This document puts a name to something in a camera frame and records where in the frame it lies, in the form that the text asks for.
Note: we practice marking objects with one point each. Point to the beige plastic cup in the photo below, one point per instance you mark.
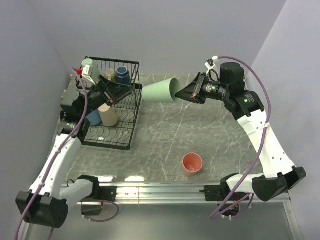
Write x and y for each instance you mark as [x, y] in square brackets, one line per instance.
[108, 115]

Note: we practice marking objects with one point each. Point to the pink plastic cup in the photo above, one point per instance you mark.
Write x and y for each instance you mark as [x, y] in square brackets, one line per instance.
[192, 163]

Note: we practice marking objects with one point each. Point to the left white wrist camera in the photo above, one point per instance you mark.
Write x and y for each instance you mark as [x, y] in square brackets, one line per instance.
[88, 74]

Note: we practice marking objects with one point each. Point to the dark blue glazed mug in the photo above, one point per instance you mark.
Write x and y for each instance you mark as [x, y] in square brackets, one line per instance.
[123, 75]

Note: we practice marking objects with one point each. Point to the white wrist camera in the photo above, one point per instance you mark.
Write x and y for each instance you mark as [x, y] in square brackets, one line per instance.
[88, 74]
[210, 64]

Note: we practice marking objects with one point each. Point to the aluminium mounting rail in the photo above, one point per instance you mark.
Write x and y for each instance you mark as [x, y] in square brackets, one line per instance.
[160, 193]

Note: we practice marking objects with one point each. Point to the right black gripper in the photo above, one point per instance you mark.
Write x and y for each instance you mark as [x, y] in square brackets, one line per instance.
[190, 93]

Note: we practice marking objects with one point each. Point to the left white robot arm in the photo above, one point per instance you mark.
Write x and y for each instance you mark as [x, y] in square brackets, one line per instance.
[45, 203]

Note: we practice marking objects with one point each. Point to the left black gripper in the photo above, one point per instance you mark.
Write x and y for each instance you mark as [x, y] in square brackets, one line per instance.
[112, 92]

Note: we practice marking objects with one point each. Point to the blue plastic cup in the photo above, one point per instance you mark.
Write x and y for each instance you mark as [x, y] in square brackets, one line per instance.
[94, 118]

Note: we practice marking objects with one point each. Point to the olive ceramic mug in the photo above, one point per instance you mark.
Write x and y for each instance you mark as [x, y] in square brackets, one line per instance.
[110, 75]

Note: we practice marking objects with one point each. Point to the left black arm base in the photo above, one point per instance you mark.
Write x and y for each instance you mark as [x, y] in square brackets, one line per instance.
[107, 193]

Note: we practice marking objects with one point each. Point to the large green plastic cup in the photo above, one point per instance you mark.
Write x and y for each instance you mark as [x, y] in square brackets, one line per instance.
[162, 92]

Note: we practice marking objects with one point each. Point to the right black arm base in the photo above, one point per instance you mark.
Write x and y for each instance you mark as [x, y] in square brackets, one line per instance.
[215, 192]

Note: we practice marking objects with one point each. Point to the small green plastic cup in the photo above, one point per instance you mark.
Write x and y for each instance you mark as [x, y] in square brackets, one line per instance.
[91, 62]

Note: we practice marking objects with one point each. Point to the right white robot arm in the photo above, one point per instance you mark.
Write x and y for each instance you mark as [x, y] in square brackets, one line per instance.
[280, 174]

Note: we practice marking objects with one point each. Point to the black wire dish rack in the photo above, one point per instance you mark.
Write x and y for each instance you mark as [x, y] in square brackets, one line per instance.
[120, 136]

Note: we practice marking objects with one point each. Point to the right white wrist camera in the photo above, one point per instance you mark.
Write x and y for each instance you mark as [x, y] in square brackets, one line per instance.
[210, 64]

